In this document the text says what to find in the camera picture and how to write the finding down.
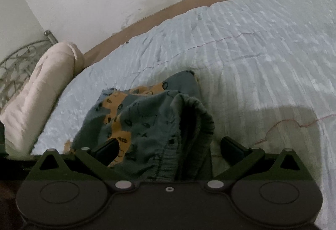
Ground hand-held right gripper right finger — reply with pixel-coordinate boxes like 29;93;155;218
205;136;315;190

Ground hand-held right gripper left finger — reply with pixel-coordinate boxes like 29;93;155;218
28;138;133;190

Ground blue and orange printed pants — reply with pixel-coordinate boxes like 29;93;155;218
64;70;214;182

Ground pale pink pillow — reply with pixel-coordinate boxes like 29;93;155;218
0;42;86;156

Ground light blue textured blanket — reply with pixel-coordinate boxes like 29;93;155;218
31;0;336;230

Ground brown bed mattress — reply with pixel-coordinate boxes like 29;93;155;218
83;0;284;65

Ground metal wire headboard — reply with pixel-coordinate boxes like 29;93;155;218
0;31;59;110

